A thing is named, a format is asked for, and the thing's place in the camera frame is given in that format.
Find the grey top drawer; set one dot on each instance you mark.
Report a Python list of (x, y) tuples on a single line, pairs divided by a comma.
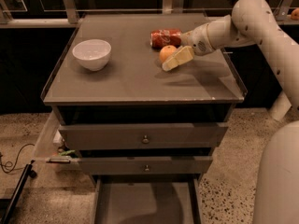
[(137, 136)]

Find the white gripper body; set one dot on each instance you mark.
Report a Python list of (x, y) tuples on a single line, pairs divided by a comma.
[(196, 40)]

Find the grey bottom drawer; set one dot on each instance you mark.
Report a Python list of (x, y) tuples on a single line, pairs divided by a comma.
[(147, 199)]

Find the crushed red soda can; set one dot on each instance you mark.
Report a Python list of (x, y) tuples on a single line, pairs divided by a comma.
[(165, 37)]

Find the background orange fruit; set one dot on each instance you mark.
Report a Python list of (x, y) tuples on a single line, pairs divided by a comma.
[(295, 14)]

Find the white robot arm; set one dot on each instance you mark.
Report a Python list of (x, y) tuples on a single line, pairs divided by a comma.
[(252, 21)]

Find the metal window railing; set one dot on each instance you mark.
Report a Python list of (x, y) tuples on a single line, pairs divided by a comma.
[(74, 13)]

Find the grey drawer cabinet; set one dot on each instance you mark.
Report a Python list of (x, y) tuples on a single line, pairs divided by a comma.
[(134, 89)]

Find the grey drawer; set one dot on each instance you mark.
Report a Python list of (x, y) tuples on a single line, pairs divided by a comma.
[(147, 199), (145, 165), (137, 136)]

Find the white ceramic bowl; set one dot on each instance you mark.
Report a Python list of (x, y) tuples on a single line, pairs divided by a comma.
[(93, 54)]

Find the white round post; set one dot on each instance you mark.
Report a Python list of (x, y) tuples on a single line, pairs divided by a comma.
[(280, 107)]

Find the grey middle drawer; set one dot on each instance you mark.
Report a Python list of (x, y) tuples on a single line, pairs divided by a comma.
[(145, 165)]

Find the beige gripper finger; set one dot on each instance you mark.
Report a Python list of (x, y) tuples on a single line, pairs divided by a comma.
[(182, 55)]

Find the black metal stand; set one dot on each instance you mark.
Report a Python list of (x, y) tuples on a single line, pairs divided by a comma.
[(7, 205)]

